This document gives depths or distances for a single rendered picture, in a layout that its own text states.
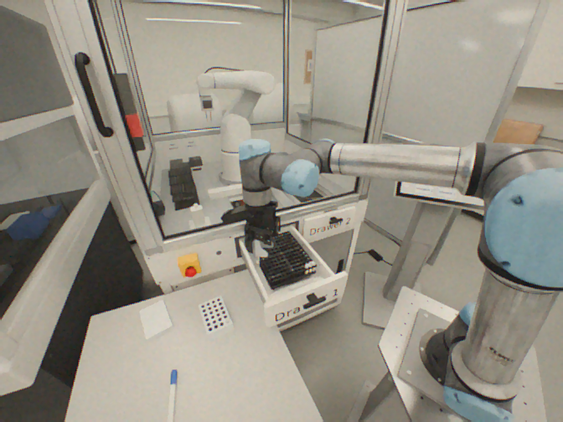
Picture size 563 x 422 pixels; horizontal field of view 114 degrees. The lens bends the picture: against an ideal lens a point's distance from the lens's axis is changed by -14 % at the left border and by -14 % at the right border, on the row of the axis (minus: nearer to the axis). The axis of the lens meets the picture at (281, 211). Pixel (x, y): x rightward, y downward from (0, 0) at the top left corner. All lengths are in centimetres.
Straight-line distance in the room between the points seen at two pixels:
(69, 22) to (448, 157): 80
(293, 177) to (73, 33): 57
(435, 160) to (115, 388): 96
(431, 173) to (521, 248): 20
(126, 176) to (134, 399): 61
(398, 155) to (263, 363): 66
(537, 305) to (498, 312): 5
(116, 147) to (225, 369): 69
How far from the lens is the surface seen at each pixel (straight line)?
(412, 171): 47
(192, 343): 83
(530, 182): 34
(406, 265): 167
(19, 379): 94
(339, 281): 75
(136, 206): 77
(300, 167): 43
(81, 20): 72
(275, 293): 79
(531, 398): 100
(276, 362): 76
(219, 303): 84
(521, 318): 45
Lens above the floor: 147
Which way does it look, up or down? 32 degrees down
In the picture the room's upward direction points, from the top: straight up
